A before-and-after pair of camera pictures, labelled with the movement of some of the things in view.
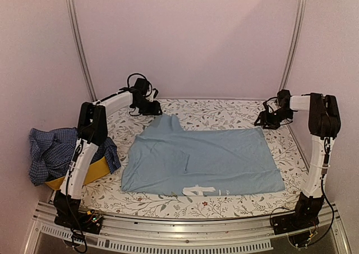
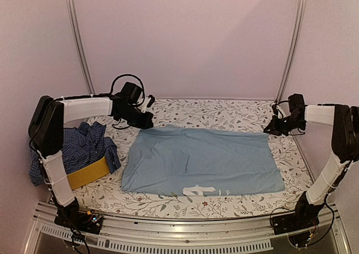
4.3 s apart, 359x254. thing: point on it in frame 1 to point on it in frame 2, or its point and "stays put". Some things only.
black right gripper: [263, 115] to [274, 128]
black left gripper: [155, 110] to [145, 125]
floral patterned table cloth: [104, 197] stays put
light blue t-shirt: [164, 158] stays put
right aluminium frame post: [296, 36] stays put
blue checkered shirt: [51, 151] stays put
